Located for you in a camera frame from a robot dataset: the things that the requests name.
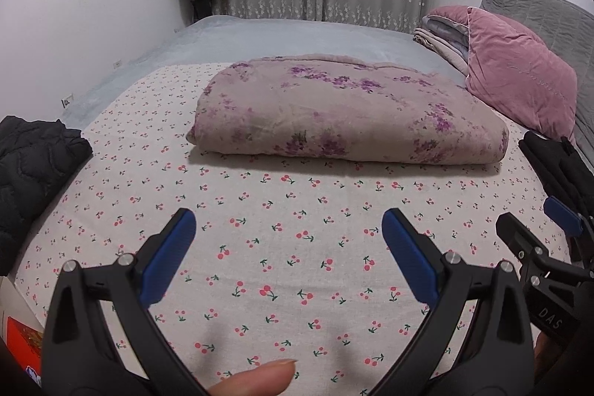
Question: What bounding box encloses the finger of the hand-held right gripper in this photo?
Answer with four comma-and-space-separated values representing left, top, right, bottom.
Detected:
496, 213, 558, 276
543, 196, 585, 238

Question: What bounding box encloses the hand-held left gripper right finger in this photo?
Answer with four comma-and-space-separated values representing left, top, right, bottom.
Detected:
369, 208, 536, 396

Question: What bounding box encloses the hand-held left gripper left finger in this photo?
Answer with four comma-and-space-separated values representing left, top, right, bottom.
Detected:
42, 208, 209, 396

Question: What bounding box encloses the floral purple quilt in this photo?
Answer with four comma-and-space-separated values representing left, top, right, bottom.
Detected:
186, 54, 510, 166

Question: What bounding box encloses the person's left hand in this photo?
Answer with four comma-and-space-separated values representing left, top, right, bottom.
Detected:
206, 359, 298, 396

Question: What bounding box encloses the black folded garment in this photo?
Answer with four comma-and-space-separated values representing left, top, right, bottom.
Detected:
518, 131, 594, 220

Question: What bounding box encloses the cherry print bed sheet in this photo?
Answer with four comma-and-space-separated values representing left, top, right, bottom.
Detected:
9, 62, 574, 396

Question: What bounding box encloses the pink velvet pillow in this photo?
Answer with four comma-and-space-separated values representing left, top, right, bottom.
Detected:
465, 6, 579, 141

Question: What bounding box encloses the black quilted jacket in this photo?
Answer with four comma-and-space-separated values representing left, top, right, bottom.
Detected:
0, 115, 94, 276

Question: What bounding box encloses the white and orange box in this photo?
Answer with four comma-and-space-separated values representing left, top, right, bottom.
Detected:
0, 275, 47, 378

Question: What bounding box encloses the grey quilted headboard cushion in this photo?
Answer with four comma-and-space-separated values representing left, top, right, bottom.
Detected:
480, 0, 594, 156

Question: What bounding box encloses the folded beige blanket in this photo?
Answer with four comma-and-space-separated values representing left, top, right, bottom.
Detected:
414, 27, 469, 76

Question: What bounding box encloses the folded mauve grey quilt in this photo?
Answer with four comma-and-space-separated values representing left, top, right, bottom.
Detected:
423, 5, 470, 53

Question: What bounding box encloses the grey bed cover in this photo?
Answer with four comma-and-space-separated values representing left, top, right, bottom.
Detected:
76, 14, 469, 132

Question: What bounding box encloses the dark hanging garment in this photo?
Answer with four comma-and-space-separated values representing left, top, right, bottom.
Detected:
192, 0, 214, 22

